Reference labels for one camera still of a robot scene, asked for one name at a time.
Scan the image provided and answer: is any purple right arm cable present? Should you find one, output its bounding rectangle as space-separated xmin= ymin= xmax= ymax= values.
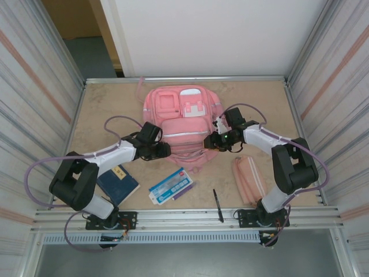
xmin=220 ymin=103 xmax=330 ymax=248

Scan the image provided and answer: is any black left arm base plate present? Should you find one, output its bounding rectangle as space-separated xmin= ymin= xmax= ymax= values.
xmin=85 ymin=211 xmax=138 ymax=231

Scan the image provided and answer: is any grey slotted cable duct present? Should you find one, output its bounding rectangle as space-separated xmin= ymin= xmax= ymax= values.
xmin=42 ymin=233 xmax=262 ymax=245

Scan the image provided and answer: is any wide aluminium frame rail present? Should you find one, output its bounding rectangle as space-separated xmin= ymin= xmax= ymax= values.
xmin=33 ymin=206 xmax=344 ymax=231

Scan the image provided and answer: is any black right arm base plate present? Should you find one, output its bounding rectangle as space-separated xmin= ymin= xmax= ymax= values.
xmin=236 ymin=209 xmax=291 ymax=229

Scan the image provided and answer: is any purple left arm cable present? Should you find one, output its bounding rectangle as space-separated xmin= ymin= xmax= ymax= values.
xmin=24 ymin=115 xmax=145 ymax=252

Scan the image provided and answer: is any pink pencil case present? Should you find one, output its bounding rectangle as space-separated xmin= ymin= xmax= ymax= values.
xmin=232 ymin=155 xmax=268 ymax=206

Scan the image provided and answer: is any aluminium side frame rail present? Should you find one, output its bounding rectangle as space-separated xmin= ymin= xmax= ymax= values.
xmin=284 ymin=77 xmax=328 ymax=206
xmin=48 ymin=82 xmax=87 ymax=210

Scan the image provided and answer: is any purple pen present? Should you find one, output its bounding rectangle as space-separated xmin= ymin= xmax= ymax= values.
xmin=172 ymin=181 xmax=197 ymax=202

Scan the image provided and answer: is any blue and white card pack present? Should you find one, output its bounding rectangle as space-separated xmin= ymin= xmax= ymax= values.
xmin=149 ymin=166 xmax=193 ymax=205

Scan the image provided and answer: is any pink student backpack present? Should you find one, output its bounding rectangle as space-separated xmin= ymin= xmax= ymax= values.
xmin=135 ymin=76 xmax=224 ymax=174

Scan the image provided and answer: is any black pen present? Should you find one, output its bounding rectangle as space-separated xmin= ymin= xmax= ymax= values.
xmin=212 ymin=189 xmax=224 ymax=223

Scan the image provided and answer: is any thin aluminium frame rail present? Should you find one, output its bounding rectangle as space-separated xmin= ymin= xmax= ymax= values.
xmin=84 ymin=75 xmax=289 ymax=85

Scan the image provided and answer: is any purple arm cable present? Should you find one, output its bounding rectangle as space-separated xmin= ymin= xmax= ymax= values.
xmin=24 ymin=115 xmax=145 ymax=252
xmin=220 ymin=103 xmax=330 ymax=248

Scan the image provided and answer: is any dark blue notebook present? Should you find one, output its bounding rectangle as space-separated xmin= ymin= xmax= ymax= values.
xmin=96 ymin=166 xmax=141 ymax=207

